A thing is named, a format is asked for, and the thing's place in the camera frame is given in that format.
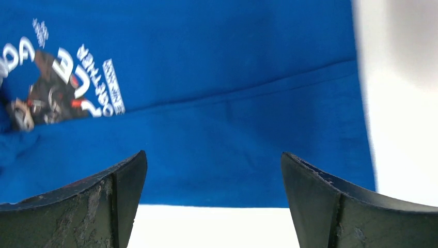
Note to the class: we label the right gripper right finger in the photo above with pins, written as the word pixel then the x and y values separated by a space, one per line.
pixel 328 211

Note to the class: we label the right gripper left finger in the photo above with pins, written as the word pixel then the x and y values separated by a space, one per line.
pixel 97 211

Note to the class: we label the blue printed t-shirt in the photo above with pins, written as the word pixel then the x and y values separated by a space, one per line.
pixel 213 91

